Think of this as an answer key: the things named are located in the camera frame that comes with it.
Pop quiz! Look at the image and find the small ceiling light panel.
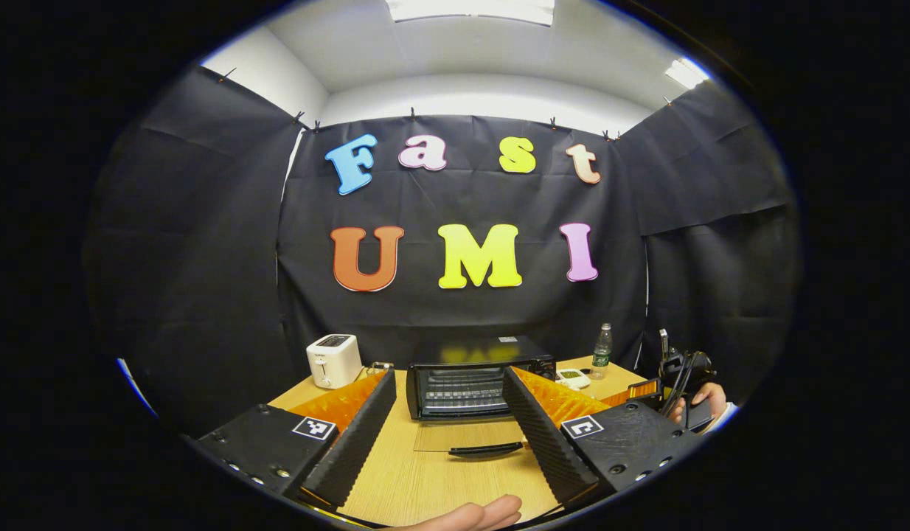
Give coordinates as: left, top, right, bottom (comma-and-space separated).
664, 58, 710, 91

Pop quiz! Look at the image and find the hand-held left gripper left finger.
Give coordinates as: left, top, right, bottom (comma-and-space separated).
193, 369, 397, 510

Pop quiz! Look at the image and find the black backdrop cloth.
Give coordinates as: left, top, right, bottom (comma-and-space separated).
83, 65, 802, 440

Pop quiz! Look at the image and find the clear plastic water bottle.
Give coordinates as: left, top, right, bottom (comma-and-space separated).
590, 322, 614, 381

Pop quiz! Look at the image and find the large ceiling light panel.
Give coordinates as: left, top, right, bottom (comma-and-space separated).
385, 0, 556, 27

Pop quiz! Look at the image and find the black electric oven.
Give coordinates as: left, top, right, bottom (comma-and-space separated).
406, 336, 558, 459

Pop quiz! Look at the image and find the white toaster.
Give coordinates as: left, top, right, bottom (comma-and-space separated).
306, 334, 364, 389

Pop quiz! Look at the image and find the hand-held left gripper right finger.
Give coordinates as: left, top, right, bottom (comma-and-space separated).
503, 367, 710, 510

